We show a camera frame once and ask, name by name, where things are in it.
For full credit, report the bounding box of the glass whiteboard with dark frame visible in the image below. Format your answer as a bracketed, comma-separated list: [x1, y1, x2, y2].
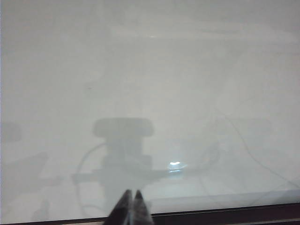
[0, 0, 300, 225]

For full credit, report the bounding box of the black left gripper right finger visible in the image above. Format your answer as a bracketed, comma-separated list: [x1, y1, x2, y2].
[130, 189, 154, 225]

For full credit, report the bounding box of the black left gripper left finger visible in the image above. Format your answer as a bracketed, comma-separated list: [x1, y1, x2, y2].
[108, 189, 134, 225]

